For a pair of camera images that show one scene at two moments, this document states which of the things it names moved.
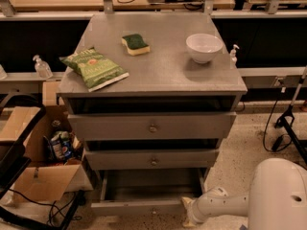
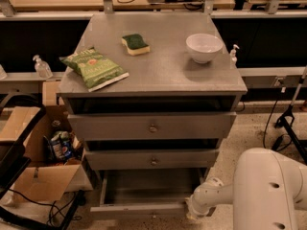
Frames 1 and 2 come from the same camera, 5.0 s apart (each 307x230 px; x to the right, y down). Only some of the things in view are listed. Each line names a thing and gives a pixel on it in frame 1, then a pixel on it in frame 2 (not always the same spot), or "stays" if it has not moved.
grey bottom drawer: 147,193 stays
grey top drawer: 152,126 stays
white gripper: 199,208 -> 194,205
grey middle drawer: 151,159 stays
